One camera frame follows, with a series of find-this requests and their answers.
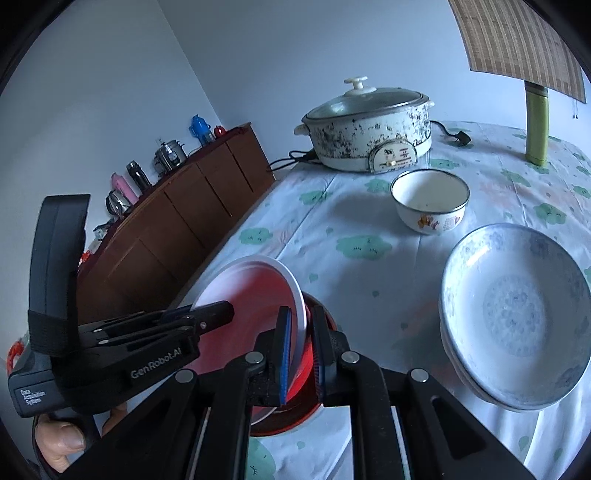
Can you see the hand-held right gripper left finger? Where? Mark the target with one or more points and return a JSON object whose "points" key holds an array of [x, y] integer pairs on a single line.
{"points": [[286, 355]]}

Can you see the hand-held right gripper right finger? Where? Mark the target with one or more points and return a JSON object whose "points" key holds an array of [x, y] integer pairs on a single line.
{"points": [[319, 364]]}

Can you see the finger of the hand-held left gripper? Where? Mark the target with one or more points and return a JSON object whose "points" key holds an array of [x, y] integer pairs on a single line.
{"points": [[217, 314], [178, 313]]}

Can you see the white red plastic plate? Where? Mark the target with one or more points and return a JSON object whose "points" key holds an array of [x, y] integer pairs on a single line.
{"points": [[249, 300]]}

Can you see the dark red rimmed plate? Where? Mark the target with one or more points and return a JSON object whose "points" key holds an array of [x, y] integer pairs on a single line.
{"points": [[326, 318]]}

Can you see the small white enamel bowl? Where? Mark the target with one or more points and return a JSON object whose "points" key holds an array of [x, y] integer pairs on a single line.
{"points": [[429, 217]]}

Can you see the blue patterned plate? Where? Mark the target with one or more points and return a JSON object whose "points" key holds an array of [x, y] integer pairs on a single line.
{"points": [[512, 314]]}

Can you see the person's left hand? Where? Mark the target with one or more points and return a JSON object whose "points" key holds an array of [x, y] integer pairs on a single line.
{"points": [[60, 443]]}

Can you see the small orange toy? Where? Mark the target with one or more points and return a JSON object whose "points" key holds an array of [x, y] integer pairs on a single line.
{"points": [[85, 257]]}

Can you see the small white object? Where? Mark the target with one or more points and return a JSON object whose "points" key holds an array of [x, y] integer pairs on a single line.
{"points": [[101, 231]]}

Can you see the white tablecloth green clouds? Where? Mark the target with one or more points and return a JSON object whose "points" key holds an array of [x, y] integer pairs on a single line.
{"points": [[369, 286]]}

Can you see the steel kettle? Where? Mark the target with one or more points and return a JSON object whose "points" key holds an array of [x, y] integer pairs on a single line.
{"points": [[117, 204]]}

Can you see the brown wooden sideboard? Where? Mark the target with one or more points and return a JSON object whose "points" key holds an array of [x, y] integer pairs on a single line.
{"points": [[184, 217]]}

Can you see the pink thermos flask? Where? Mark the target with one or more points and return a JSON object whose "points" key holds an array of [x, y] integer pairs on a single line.
{"points": [[124, 189]]}

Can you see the black thermos flask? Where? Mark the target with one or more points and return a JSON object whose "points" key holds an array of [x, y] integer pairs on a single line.
{"points": [[138, 176]]}

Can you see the steel rice cooker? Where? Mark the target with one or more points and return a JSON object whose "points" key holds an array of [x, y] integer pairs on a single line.
{"points": [[170, 157]]}

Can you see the small red object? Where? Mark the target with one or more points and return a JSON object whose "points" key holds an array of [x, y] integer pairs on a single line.
{"points": [[220, 131]]}

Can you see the blue water bottle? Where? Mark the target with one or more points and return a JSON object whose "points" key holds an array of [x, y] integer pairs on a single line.
{"points": [[202, 130]]}

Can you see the speckled white electric pot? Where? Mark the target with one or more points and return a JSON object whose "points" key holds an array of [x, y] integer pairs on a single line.
{"points": [[351, 143]]}

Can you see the glass pot lid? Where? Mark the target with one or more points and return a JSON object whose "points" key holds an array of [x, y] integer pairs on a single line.
{"points": [[369, 104]]}

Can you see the green thermos bottle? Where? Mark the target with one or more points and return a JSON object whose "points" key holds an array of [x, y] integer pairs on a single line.
{"points": [[536, 129]]}

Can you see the bamboo window blind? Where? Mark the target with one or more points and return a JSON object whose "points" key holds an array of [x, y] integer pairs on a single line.
{"points": [[508, 37]]}

